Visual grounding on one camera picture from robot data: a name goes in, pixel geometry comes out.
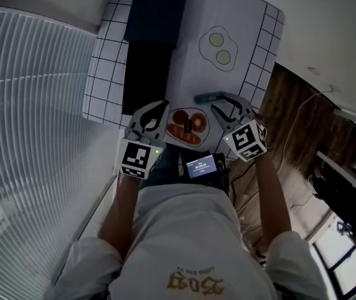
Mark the grey-blue handled utensil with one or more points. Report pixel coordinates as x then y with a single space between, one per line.
204 98

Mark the black chair base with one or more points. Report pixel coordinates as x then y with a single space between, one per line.
343 205

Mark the person's right forearm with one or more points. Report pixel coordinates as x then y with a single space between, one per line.
271 198

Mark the small black tag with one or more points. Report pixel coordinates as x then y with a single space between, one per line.
187 126

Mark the white window blinds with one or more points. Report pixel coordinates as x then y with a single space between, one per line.
25 136

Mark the dark-framed glass door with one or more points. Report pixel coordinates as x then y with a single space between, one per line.
346 261

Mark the white food-print placemat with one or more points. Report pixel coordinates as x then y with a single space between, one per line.
184 73

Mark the person's left forearm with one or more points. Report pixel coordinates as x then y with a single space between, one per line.
120 214

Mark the white wall power adapter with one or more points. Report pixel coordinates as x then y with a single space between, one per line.
331 88

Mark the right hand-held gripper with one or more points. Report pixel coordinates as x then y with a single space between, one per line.
246 139

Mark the person's white shirt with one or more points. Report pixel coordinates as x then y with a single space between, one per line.
190 236

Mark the black screen device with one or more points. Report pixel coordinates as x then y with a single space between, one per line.
201 167

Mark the dark blue box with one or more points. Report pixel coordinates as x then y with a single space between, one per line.
145 80

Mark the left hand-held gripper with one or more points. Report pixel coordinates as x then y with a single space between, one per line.
135 159

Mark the white wall socket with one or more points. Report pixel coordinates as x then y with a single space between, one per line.
313 69

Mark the person's blue jeans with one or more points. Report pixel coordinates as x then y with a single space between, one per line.
162 170

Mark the white black-grid tablecloth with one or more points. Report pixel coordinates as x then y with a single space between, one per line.
103 83

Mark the person's left hand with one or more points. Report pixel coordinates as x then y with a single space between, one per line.
134 135

